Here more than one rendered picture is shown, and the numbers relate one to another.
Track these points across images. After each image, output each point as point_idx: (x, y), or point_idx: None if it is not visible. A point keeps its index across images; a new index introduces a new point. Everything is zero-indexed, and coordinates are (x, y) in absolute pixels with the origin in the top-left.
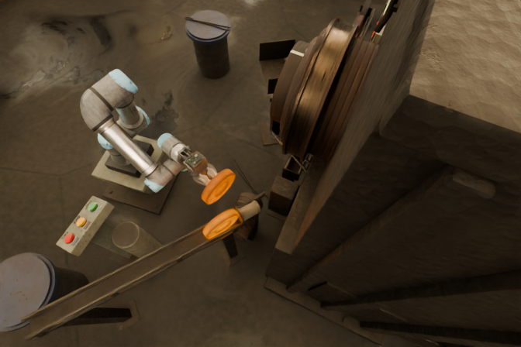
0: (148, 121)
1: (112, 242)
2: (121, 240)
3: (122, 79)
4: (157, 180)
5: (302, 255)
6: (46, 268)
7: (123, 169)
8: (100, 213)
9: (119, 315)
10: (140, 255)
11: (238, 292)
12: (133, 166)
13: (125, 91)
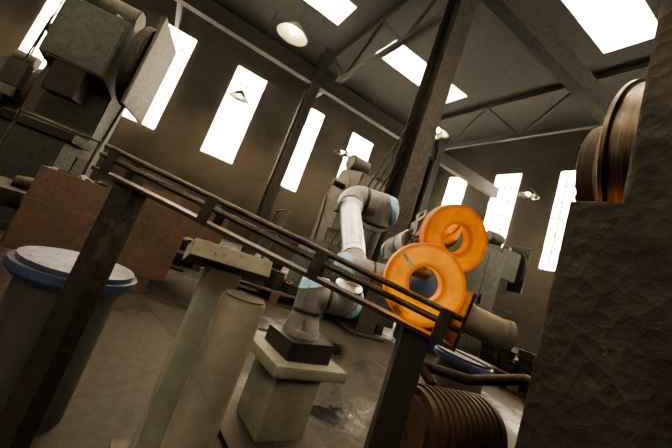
0: (359, 308)
1: (190, 346)
2: (234, 293)
3: (394, 198)
4: (355, 256)
5: (668, 143)
6: (126, 279)
7: (284, 334)
8: (256, 258)
9: (20, 434)
10: (193, 386)
11: None
12: (342, 238)
13: (389, 202)
